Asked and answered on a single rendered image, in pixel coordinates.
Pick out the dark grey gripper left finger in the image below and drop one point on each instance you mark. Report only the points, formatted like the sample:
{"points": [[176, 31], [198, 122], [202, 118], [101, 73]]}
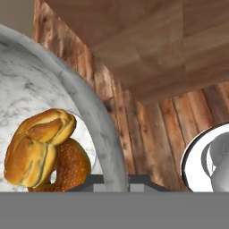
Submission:
{"points": [[92, 182]]}

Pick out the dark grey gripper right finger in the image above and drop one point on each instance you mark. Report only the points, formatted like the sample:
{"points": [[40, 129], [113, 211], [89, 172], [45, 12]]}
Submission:
{"points": [[140, 182]]}

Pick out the white marble bowl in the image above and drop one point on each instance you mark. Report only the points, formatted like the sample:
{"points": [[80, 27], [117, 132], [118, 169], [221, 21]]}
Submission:
{"points": [[35, 77]]}

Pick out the brown seeded bread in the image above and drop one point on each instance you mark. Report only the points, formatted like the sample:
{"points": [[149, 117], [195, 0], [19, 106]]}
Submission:
{"points": [[73, 167]]}

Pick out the golden bread roll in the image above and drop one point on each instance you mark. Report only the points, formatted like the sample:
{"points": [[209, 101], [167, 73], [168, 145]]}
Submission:
{"points": [[32, 155]]}

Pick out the white plate with black rim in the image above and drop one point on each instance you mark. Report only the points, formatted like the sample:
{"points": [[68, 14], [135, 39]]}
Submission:
{"points": [[193, 167]]}

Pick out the grey cup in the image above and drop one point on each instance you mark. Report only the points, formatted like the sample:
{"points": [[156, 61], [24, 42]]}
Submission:
{"points": [[222, 161]]}

